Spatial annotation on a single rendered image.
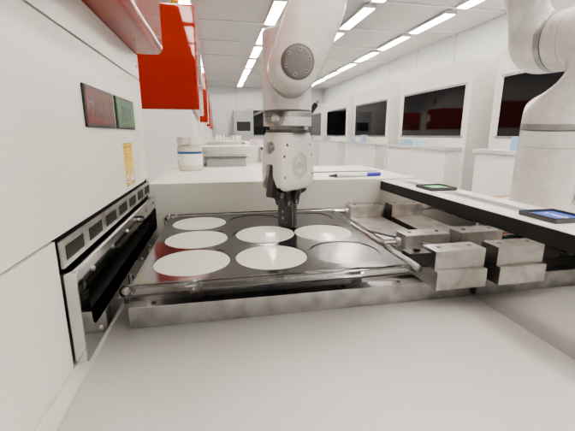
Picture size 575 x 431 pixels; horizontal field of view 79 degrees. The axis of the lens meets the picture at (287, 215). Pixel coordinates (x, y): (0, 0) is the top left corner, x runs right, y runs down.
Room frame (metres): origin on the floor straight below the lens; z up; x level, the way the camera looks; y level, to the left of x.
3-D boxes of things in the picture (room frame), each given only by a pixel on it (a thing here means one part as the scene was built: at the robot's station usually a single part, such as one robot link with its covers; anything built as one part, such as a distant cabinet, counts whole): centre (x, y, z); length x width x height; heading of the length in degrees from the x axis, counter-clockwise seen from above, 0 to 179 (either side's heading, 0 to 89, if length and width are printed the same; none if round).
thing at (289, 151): (0.63, 0.00, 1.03); 0.10 x 0.07 x 0.11; 143
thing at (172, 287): (0.40, 0.01, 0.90); 0.37 x 0.01 x 0.01; 101
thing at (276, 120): (0.63, 0.00, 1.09); 0.09 x 0.08 x 0.03; 143
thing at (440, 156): (5.66, -2.46, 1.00); 1.80 x 1.08 x 2.00; 11
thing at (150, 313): (0.47, -0.04, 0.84); 0.50 x 0.02 x 0.03; 101
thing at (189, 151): (1.04, 0.28, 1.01); 0.07 x 0.07 x 0.10
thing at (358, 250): (0.58, 0.04, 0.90); 0.34 x 0.34 x 0.01; 11
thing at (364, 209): (0.81, -0.18, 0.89); 0.08 x 0.03 x 0.03; 101
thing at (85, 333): (0.52, 0.25, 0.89); 0.44 x 0.02 x 0.10; 11
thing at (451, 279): (0.64, -0.21, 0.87); 0.36 x 0.08 x 0.03; 11
